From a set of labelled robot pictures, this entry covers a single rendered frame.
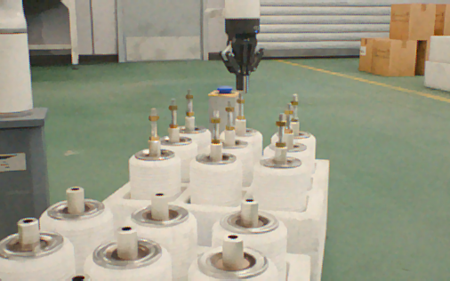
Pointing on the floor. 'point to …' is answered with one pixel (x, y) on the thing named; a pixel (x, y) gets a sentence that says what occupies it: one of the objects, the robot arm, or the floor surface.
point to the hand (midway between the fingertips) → (242, 84)
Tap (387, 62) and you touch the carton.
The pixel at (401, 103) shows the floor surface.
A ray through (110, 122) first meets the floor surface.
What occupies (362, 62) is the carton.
